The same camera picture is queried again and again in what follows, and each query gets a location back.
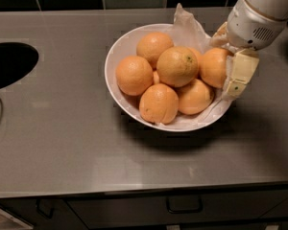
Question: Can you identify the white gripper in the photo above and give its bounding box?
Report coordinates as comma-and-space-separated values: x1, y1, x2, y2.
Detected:
209, 0, 286, 100

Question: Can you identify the white paper liner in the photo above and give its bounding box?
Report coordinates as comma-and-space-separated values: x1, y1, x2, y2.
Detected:
155, 4, 234, 132

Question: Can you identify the orange hidden behind centre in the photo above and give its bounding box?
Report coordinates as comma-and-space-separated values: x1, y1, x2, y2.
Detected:
188, 47, 202, 65

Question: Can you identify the black round object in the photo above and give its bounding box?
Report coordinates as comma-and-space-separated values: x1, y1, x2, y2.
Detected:
0, 42, 39, 89

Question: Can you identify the small hidden orange in middle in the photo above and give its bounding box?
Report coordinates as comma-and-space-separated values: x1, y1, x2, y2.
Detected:
154, 71, 160, 84

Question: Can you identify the white ceramic bowl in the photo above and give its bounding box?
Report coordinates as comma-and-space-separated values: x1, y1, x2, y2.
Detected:
104, 23, 234, 133

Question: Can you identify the dark left cabinet door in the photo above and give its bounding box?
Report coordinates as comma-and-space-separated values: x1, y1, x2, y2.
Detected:
0, 198, 88, 230

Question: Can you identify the dark drawer front with handle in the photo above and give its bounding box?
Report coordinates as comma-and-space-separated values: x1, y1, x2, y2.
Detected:
68, 190, 288, 229

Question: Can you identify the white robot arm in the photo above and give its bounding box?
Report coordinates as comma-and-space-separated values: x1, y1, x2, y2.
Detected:
210, 0, 288, 100

